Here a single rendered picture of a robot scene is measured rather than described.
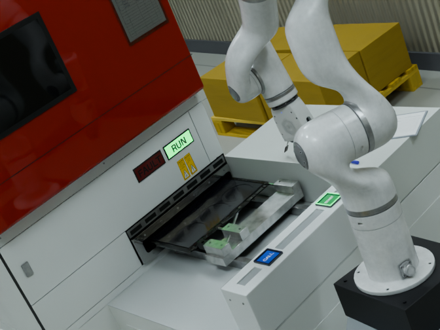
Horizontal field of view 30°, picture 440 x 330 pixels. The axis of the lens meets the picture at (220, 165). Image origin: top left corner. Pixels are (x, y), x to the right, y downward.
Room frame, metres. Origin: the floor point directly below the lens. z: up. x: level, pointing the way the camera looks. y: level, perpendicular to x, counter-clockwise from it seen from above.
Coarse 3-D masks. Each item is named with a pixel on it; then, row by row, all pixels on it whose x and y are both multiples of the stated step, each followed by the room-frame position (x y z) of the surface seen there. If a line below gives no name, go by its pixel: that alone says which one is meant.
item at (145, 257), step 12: (228, 168) 2.49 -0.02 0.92; (204, 180) 2.44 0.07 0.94; (216, 180) 2.45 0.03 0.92; (192, 192) 2.39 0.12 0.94; (180, 204) 2.36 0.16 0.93; (168, 216) 2.33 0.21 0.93; (144, 228) 2.29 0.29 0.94; (156, 228) 2.29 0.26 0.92; (132, 240) 2.24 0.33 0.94; (144, 252) 2.25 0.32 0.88; (156, 252) 2.27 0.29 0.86; (144, 264) 2.24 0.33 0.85
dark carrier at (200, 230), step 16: (208, 192) 2.43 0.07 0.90; (224, 192) 2.38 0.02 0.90; (240, 192) 2.34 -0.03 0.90; (192, 208) 2.37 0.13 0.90; (208, 208) 2.32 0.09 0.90; (224, 208) 2.28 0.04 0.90; (176, 224) 2.31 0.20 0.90; (192, 224) 2.27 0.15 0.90; (208, 224) 2.22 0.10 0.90; (160, 240) 2.25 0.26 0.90; (176, 240) 2.21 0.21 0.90; (192, 240) 2.16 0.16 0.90
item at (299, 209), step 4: (252, 200) 2.35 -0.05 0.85; (256, 200) 2.34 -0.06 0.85; (260, 200) 2.33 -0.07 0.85; (264, 200) 2.32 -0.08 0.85; (248, 204) 2.37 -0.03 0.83; (252, 204) 2.35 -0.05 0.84; (256, 204) 2.34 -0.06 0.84; (260, 204) 2.32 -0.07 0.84; (296, 204) 2.21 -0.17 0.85; (300, 204) 2.20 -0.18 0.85; (256, 208) 2.34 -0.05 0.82; (292, 208) 2.21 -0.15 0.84; (296, 208) 2.19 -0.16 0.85; (300, 208) 2.18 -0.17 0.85; (304, 208) 2.16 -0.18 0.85; (288, 212) 2.23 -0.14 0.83; (292, 212) 2.21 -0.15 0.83; (296, 212) 2.20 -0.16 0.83; (300, 212) 2.18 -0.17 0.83
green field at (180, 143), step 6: (186, 132) 2.45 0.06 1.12; (180, 138) 2.43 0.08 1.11; (186, 138) 2.44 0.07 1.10; (174, 144) 2.41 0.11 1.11; (180, 144) 2.42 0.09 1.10; (186, 144) 2.44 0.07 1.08; (168, 150) 2.40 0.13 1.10; (174, 150) 2.41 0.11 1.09; (180, 150) 2.42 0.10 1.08; (168, 156) 2.39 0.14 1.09
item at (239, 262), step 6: (180, 252) 2.26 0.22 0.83; (192, 252) 2.21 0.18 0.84; (198, 252) 2.18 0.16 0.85; (204, 252) 2.16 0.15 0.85; (198, 258) 2.19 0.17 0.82; (204, 258) 2.17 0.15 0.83; (240, 258) 2.04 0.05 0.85; (246, 258) 2.03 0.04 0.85; (234, 264) 2.05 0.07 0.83; (240, 264) 2.03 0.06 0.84; (246, 264) 2.01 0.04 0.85
